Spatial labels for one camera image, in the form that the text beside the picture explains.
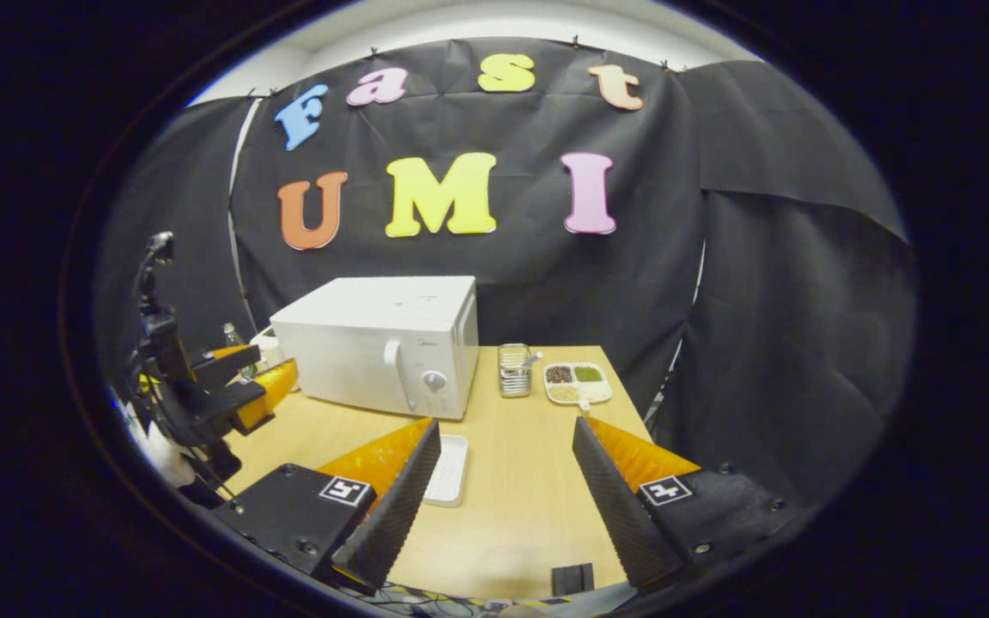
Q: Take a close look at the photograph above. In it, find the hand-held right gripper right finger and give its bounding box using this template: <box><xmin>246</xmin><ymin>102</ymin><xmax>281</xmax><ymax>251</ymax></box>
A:
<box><xmin>572</xmin><ymin>416</ymin><xmax>804</xmax><ymax>595</ymax></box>

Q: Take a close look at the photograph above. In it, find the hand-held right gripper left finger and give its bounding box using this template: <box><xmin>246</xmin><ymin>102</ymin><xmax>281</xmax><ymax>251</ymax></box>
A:
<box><xmin>211</xmin><ymin>418</ymin><xmax>442</xmax><ymax>595</ymax></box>

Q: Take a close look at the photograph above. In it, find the white microwave oven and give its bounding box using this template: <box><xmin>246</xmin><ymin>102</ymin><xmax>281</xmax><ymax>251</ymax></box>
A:
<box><xmin>270</xmin><ymin>276</ymin><xmax>480</xmax><ymax>421</ymax></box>

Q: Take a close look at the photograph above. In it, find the clear plastic water bottle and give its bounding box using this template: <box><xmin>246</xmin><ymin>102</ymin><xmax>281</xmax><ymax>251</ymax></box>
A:
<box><xmin>221</xmin><ymin>323</ymin><xmax>248</xmax><ymax>379</ymax></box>

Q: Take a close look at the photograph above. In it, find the white toaster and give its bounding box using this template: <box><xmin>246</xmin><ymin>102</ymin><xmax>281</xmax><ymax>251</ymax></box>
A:
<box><xmin>250</xmin><ymin>326</ymin><xmax>291</xmax><ymax>372</ymax></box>

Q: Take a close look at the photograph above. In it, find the white rectangular tray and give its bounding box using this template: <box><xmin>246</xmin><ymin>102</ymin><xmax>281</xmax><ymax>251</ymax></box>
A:
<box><xmin>422</xmin><ymin>434</ymin><xmax>470</xmax><ymax>508</ymax></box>

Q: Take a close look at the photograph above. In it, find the small black clip block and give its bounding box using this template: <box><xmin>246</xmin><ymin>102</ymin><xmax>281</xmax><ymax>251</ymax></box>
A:
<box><xmin>551</xmin><ymin>563</ymin><xmax>596</xmax><ymax>597</ymax></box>

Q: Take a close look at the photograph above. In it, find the white divided plate with beans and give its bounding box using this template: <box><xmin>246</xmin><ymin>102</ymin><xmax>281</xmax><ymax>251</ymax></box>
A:
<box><xmin>543</xmin><ymin>361</ymin><xmax>613</xmax><ymax>412</ymax></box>

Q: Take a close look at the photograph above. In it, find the black backdrop cloth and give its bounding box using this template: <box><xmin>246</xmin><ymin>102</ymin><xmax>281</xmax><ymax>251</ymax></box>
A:
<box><xmin>95</xmin><ymin>39</ymin><xmax>916</xmax><ymax>507</ymax></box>

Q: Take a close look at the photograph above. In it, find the black cable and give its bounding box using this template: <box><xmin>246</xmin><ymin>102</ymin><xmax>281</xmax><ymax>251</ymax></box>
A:
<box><xmin>132</xmin><ymin>230</ymin><xmax>176</xmax><ymax>320</ymax></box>

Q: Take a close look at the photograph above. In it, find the bundle of cables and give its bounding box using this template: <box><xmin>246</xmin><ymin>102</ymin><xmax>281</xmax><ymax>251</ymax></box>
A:
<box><xmin>357</xmin><ymin>582</ymin><xmax>564</xmax><ymax>618</ymax></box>

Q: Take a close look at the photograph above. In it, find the metal wire utensil holder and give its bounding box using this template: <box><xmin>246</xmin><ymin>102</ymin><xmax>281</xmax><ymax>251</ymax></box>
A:
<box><xmin>498</xmin><ymin>343</ymin><xmax>535</xmax><ymax>399</ymax></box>

